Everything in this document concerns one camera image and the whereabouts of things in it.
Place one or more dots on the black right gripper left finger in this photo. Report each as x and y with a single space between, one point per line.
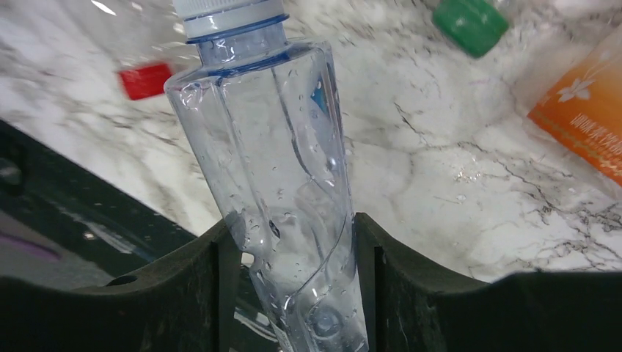
183 301

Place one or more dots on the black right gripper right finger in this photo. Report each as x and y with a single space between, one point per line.
412 303

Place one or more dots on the orange jasmine tea bottle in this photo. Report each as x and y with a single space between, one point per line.
582 110

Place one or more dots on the green white label water bottle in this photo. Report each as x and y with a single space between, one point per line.
474 26

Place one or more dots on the red label bottle red cap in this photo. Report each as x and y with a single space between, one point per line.
144 39

